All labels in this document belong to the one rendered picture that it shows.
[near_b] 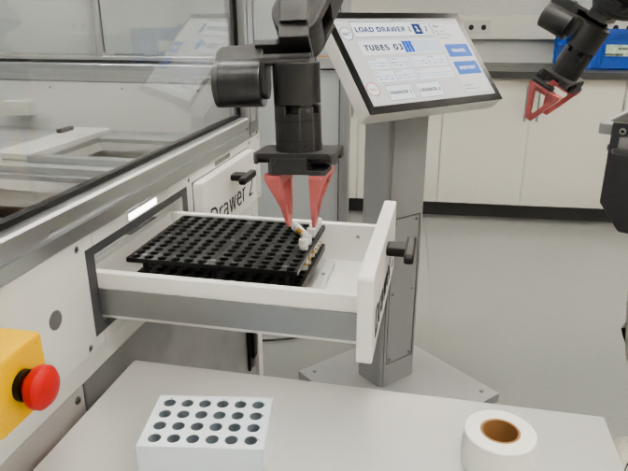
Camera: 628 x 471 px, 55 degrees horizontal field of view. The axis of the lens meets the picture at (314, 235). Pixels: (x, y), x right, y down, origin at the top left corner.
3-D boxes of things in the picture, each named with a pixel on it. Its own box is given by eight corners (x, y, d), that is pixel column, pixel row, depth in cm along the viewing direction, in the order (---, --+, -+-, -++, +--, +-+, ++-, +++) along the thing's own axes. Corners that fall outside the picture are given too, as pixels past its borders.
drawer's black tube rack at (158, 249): (324, 265, 90) (325, 224, 88) (297, 320, 74) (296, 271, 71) (186, 253, 94) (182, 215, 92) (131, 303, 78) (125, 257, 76)
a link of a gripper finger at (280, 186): (321, 235, 74) (320, 159, 71) (265, 233, 75) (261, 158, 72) (332, 219, 80) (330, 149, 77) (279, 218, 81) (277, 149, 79)
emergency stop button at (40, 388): (67, 394, 56) (61, 357, 54) (40, 421, 52) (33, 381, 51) (38, 391, 56) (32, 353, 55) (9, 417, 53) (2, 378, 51)
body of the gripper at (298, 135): (335, 169, 71) (334, 106, 69) (252, 168, 73) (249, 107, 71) (344, 159, 77) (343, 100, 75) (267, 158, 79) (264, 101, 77)
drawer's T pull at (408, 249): (416, 245, 80) (417, 235, 80) (412, 266, 73) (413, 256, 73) (389, 243, 81) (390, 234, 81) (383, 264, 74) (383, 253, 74)
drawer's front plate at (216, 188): (256, 199, 129) (255, 149, 125) (206, 246, 102) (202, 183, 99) (249, 198, 129) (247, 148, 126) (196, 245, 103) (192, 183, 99)
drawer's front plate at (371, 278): (393, 267, 94) (396, 199, 90) (370, 366, 67) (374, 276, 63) (382, 266, 94) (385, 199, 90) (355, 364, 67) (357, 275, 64)
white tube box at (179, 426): (274, 426, 66) (273, 397, 65) (264, 481, 58) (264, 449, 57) (163, 423, 67) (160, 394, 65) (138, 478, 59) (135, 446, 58)
